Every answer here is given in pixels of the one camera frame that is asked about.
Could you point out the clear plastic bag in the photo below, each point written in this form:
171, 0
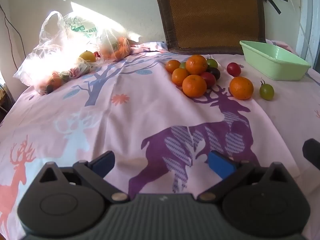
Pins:
47, 62

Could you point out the small green tomato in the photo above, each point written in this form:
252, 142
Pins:
183, 65

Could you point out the pink deer printed blanket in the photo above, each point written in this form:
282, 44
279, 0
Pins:
125, 130

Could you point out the green printed plastic bag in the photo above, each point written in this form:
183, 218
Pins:
115, 45

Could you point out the red tomato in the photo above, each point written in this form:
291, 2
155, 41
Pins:
209, 79
96, 54
233, 69

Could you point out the dark purple tomato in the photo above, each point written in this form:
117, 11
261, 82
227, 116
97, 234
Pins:
215, 73

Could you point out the green plastic basket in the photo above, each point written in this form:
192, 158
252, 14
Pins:
275, 65

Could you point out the white window frame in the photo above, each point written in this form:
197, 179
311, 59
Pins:
306, 17

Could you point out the brown woven seat mat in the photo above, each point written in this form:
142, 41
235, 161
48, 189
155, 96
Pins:
212, 15

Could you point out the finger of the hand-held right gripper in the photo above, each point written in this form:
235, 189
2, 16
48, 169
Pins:
312, 152

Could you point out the yellow tomato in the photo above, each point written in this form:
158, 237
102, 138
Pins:
87, 56

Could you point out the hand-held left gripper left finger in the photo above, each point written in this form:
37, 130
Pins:
101, 163

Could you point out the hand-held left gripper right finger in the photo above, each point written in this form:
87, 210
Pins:
220, 165

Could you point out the small orange mandarin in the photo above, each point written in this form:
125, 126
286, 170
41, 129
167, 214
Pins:
172, 65

